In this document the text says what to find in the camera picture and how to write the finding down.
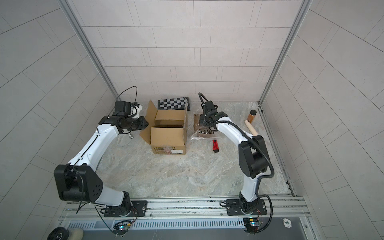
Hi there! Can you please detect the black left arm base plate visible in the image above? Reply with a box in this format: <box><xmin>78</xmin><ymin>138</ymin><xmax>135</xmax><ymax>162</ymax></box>
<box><xmin>101</xmin><ymin>201</ymin><xmax>148</xmax><ymax>218</ymax></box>

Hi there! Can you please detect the black white chessboard case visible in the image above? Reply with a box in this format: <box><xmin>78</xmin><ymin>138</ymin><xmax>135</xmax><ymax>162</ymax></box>
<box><xmin>158</xmin><ymin>97</ymin><xmax>191</xmax><ymax>111</ymax></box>

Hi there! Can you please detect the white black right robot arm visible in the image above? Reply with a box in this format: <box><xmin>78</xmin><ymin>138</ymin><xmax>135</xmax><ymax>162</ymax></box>
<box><xmin>200</xmin><ymin>99</ymin><xmax>275</xmax><ymax>214</ymax></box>

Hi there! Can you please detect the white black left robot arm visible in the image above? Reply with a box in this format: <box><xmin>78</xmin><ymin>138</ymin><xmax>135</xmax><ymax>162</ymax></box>
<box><xmin>54</xmin><ymin>101</ymin><xmax>149</xmax><ymax>217</ymax></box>

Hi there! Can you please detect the brown spice jar black lid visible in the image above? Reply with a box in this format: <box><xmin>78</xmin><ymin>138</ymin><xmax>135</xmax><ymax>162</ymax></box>
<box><xmin>247</xmin><ymin>110</ymin><xmax>257</xmax><ymax>124</ymax></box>

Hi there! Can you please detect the white round sticker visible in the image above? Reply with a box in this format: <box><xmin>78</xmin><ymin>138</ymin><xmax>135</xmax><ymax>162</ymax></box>
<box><xmin>283</xmin><ymin>218</ymin><xmax>292</xmax><ymax>229</ymax></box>

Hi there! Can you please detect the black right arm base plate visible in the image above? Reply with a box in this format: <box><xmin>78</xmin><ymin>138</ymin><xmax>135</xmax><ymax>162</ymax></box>
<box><xmin>220</xmin><ymin>198</ymin><xmax>268</xmax><ymax>216</ymax></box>

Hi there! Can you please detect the right green circuit board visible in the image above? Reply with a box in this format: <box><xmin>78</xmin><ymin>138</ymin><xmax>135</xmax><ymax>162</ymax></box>
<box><xmin>243</xmin><ymin>218</ymin><xmax>260</xmax><ymax>233</ymax></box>

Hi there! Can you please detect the left green circuit board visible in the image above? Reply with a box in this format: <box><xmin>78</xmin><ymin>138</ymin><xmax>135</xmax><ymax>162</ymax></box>
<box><xmin>114</xmin><ymin>221</ymin><xmax>132</xmax><ymax>231</ymax></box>

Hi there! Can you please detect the black wheel roller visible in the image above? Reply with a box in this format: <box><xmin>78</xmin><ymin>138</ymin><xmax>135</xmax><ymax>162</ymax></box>
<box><xmin>47</xmin><ymin>227</ymin><xmax>70</xmax><ymax>240</ymax></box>

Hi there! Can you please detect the aluminium mounting rail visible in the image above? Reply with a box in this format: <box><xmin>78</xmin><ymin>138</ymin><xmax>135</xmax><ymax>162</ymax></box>
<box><xmin>58</xmin><ymin>195</ymin><xmax>310</xmax><ymax>221</ymax></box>

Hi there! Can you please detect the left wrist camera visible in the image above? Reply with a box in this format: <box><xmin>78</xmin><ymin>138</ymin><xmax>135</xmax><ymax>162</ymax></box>
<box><xmin>131</xmin><ymin>103</ymin><xmax>143</xmax><ymax>119</ymax></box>

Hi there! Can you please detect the brown cardboard express box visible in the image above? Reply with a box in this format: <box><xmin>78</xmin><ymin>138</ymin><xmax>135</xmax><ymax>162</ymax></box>
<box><xmin>140</xmin><ymin>101</ymin><xmax>188</xmax><ymax>155</ymax></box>

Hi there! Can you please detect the black corrugated cable conduit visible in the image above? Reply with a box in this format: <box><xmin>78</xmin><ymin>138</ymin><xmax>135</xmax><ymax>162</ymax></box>
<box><xmin>198</xmin><ymin>92</ymin><xmax>276</xmax><ymax>234</ymax></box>

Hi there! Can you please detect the green circuit board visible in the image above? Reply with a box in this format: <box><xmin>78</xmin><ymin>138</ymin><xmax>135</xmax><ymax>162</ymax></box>
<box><xmin>114</xmin><ymin>221</ymin><xmax>132</xmax><ymax>231</ymax></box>
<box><xmin>243</xmin><ymin>218</ymin><xmax>260</xmax><ymax>233</ymax></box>

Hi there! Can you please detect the clear bag of brown contents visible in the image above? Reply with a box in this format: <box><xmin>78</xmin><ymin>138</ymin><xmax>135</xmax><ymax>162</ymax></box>
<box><xmin>191</xmin><ymin>114</ymin><xmax>221</xmax><ymax>141</ymax></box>

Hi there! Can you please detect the red utility knife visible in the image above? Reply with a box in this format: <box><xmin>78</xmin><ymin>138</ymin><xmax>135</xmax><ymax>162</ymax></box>
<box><xmin>213</xmin><ymin>140</ymin><xmax>219</xmax><ymax>153</ymax></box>

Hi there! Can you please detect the wooden rolling pin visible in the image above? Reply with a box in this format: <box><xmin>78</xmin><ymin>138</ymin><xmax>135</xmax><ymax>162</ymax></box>
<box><xmin>244</xmin><ymin>120</ymin><xmax>259</xmax><ymax>136</ymax></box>

